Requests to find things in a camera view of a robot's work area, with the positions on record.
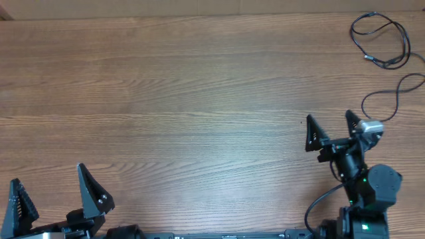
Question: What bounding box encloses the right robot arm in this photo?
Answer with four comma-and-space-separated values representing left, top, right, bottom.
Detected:
304, 110, 402, 238

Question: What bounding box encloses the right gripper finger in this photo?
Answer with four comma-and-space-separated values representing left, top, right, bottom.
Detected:
345, 110, 362, 138
305, 114, 329, 152

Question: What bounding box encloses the black usb cable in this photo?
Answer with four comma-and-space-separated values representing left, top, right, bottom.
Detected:
349, 11, 412, 70

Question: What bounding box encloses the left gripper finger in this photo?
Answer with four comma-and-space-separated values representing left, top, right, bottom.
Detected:
1, 179, 39, 238
77, 163, 115, 218

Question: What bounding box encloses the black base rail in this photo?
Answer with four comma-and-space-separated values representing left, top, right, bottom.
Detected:
144, 229, 314, 239

